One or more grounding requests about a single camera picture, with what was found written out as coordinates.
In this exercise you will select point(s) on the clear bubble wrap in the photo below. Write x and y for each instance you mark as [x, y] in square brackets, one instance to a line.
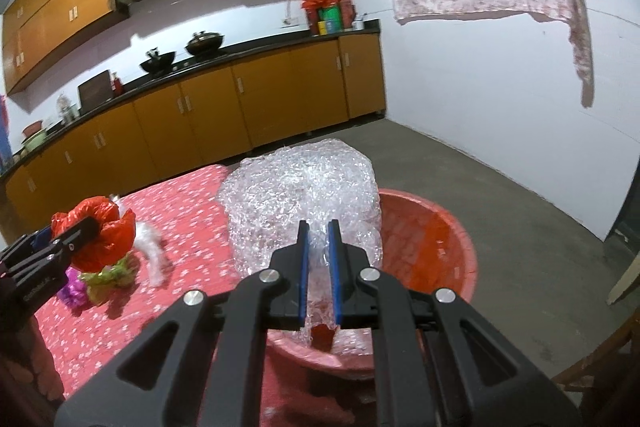
[266, 197]

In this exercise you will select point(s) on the purple plastic bag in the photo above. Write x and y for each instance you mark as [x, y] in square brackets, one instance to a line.
[74, 294]

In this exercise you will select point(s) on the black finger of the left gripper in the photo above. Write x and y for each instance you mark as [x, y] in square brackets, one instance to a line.
[74, 237]
[38, 239]

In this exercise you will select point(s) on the red plastic basket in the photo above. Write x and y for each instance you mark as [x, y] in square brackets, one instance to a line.
[425, 247]

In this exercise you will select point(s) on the lower wooden kitchen cabinets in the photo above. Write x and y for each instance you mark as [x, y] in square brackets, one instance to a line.
[254, 95]

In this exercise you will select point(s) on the black wok with lid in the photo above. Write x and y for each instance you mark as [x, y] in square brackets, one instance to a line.
[204, 44]

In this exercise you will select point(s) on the red bag on counter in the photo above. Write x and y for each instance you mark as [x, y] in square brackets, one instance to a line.
[312, 10]

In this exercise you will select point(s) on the black wok with utensil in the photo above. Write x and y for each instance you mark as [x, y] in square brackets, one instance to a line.
[157, 63]

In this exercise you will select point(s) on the wooden chair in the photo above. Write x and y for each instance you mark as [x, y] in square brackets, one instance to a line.
[608, 379]

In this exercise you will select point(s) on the stacked bowls on counter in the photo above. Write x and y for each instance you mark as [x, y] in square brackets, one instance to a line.
[34, 136]

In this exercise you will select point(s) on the green plastic bag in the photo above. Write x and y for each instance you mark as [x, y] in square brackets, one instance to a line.
[101, 285]

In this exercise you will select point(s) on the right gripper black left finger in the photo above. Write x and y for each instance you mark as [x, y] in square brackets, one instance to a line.
[200, 363]

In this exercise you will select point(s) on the glass jar on counter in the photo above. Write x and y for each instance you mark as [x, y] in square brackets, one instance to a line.
[68, 110]

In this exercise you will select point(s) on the pink blue hanging cloth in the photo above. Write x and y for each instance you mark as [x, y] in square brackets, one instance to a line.
[6, 154]

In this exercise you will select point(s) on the orange-red plastic bag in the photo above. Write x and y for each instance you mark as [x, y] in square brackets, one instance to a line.
[112, 241]

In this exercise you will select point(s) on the brown cutting board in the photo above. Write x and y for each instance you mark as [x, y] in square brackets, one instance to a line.
[95, 92]

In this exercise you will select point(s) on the green box on counter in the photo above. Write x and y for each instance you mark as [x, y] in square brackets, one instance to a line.
[331, 18]

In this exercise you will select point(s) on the red bottle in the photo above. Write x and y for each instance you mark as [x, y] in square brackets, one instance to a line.
[116, 85]

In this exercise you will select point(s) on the white plastic bag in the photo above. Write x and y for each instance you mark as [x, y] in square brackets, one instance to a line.
[149, 242]

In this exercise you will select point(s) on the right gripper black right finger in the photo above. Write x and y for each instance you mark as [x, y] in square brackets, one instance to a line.
[437, 361]

